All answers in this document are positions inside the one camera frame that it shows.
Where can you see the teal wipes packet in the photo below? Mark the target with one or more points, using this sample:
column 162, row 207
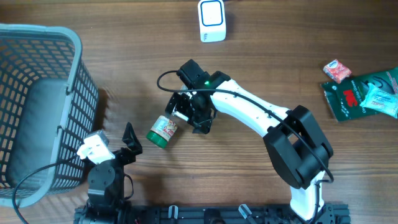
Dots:
column 381, row 101

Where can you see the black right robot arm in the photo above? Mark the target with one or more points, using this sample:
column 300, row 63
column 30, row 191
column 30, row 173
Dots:
column 296, row 145

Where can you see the small red orange packet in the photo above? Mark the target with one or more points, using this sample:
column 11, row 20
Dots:
column 337, row 71

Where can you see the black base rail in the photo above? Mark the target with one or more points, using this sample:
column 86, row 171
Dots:
column 268, row 214

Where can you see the grey plastic lattice basket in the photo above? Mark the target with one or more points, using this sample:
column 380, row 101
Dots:
column 48, row 106

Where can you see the green lid jar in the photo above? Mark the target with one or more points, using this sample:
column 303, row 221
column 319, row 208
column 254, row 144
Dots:
column 162, row 131

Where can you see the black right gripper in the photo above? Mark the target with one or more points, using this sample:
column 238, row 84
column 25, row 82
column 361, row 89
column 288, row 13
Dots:
column 203, row 122

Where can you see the white barcode scanner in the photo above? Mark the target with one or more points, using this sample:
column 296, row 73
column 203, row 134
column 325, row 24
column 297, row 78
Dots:
column 212, row 21

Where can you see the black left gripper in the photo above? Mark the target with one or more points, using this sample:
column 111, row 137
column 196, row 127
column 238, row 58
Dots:
column 129, row 157

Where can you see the green glove package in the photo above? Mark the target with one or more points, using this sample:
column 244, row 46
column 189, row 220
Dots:
column 345, row 98

